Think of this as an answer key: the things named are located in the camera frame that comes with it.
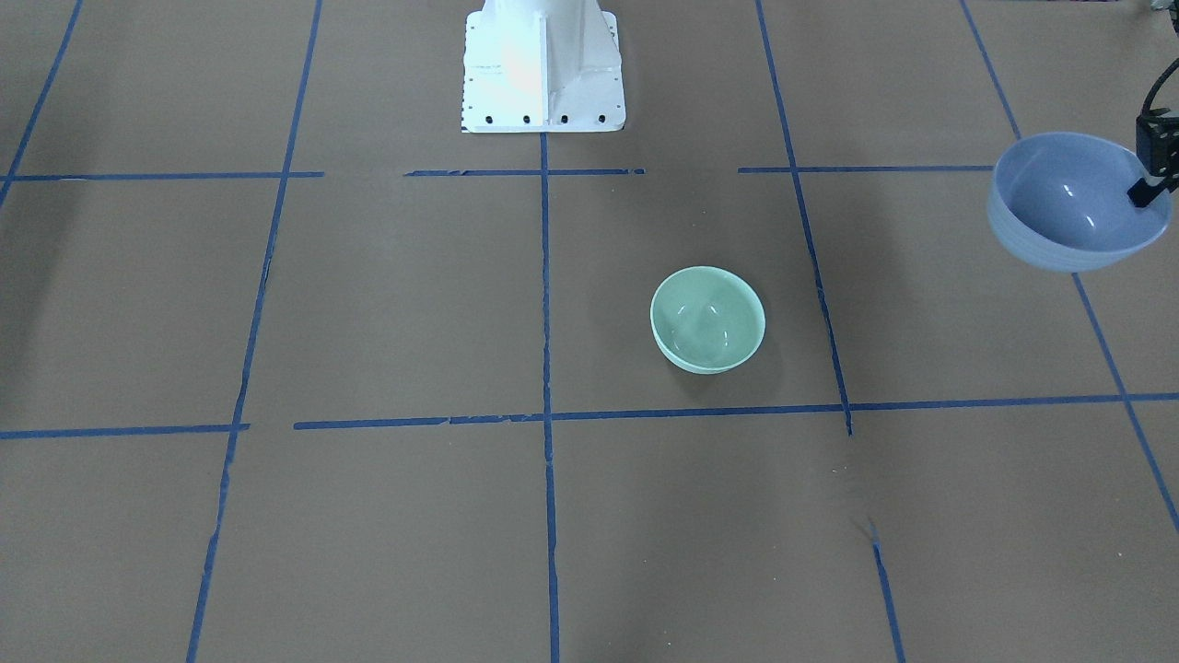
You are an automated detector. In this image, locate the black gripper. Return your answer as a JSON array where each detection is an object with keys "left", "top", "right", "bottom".
[{"left": 1127, "top": 110, "right": 1178, "bottom": 206}]

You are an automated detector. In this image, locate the blue bowl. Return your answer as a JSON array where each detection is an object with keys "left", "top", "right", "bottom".
[{"left": 986, "top": 132, "right": 1173, "bottom": 273}]

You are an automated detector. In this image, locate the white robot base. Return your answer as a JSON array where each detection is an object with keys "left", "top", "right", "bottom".
[{"left": 461, "top": 1, "right": 627, "bottom": 134}]

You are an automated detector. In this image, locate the green bowl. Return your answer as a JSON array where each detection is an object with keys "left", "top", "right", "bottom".
[{"left": 648, "top": 265, "right": 766, "bottom": 375}]

